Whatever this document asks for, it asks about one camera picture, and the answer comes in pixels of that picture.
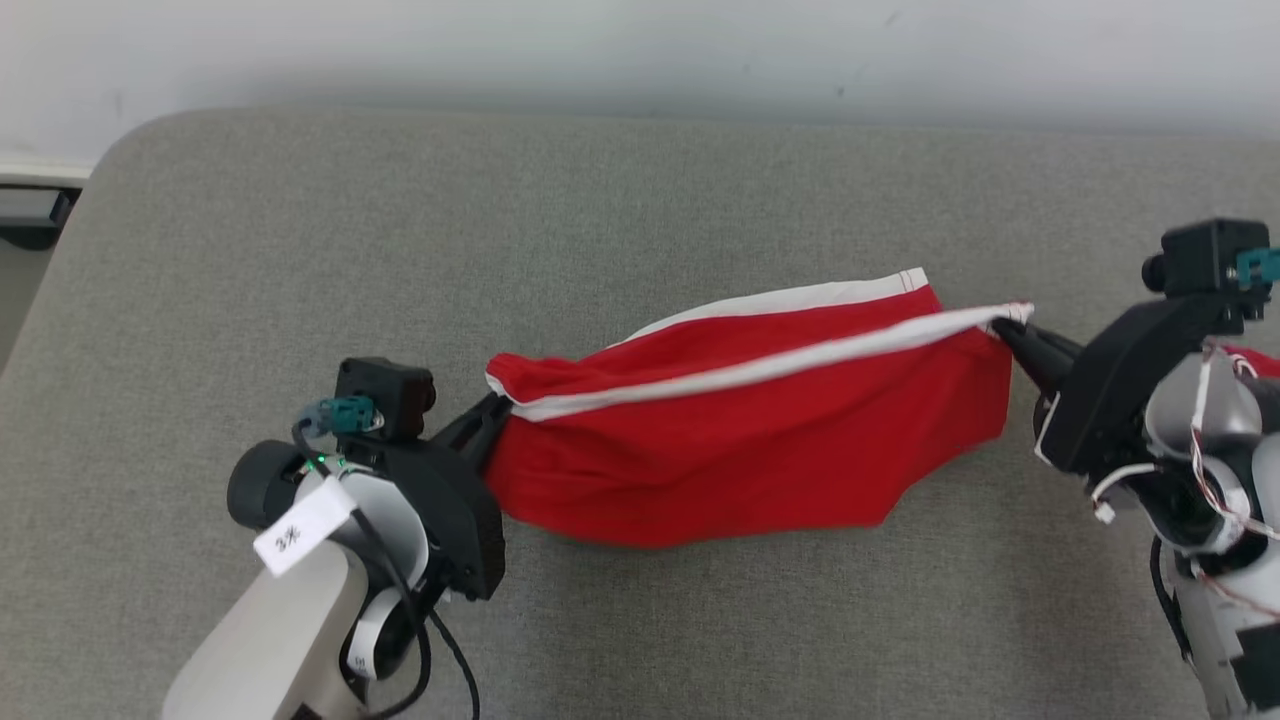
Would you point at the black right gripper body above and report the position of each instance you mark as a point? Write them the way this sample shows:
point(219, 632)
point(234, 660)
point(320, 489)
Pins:
point(1110, 400)

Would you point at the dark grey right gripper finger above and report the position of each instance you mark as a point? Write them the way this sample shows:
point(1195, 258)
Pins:
point(1040, 368)
point(1045, 342)

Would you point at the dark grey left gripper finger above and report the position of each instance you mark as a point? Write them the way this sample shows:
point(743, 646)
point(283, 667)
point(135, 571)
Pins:
point(490, 445)
point(468, 425)

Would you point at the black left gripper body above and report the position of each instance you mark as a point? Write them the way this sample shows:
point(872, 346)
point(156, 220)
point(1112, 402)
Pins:
point(460, 530)

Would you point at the red Bulls 23 jersey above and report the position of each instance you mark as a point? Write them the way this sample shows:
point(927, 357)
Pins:
point(1255, 362)

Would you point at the red shorts with white stripe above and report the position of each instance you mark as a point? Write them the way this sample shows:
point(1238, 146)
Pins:
point(750, 450)

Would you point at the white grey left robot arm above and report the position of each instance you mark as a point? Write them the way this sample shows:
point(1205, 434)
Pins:
point(280, 640)

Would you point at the white paper tag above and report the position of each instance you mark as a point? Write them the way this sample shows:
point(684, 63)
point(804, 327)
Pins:
point(300, 525)

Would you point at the dark grey box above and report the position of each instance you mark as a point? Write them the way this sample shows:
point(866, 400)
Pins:
point(30, 215)

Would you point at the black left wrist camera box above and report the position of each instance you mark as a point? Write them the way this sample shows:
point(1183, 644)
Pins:
point(385, 385)

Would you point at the teal left camera connector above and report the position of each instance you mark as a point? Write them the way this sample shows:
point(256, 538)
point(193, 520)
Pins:
point(345, 415)

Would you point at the teal camera connector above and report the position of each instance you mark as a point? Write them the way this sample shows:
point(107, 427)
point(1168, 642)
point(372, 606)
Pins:
point(345, 415)
point(1260, 267)

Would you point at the teal right camera connector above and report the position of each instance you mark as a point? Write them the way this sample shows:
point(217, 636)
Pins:
point(1260, 267)

